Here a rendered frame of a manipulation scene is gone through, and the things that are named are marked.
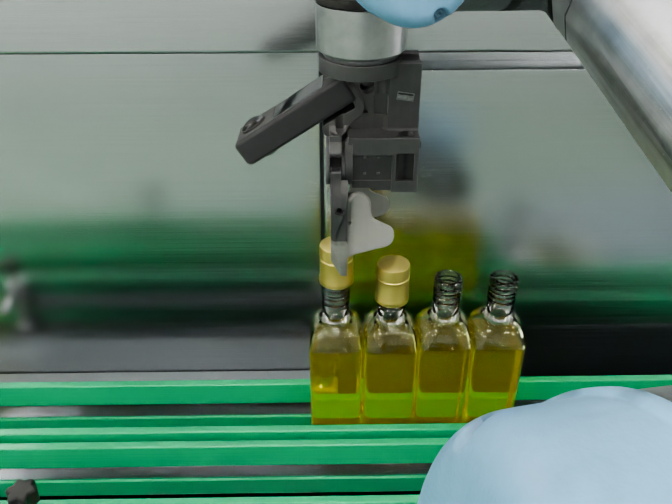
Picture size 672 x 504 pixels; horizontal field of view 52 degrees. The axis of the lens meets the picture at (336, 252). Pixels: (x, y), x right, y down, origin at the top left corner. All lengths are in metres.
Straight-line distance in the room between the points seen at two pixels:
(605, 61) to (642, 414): 0.26
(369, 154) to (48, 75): 0.38
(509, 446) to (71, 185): 0.74
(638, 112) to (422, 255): 0.50
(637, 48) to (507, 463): 0.27
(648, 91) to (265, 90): 0.48
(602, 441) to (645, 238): 0.73
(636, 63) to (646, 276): 0.57
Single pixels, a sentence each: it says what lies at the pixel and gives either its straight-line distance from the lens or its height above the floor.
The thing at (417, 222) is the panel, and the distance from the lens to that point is 0.82.
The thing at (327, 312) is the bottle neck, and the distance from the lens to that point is 0.73.
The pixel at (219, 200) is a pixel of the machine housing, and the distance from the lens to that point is 0.84.
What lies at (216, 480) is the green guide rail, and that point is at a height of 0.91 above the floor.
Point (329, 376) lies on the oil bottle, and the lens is 0.76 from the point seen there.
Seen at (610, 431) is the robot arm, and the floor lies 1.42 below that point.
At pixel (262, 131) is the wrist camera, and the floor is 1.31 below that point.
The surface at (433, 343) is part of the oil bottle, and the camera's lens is 0.74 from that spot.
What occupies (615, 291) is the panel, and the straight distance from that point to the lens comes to 0.95.
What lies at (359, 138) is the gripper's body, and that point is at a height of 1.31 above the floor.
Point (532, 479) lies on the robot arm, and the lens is 0.18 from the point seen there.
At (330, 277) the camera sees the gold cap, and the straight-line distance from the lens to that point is 0.69.
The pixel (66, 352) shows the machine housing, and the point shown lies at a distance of 1.03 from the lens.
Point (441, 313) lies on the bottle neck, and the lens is 0.74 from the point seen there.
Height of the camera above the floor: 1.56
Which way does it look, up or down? 33 degrees down
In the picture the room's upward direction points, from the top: straight up
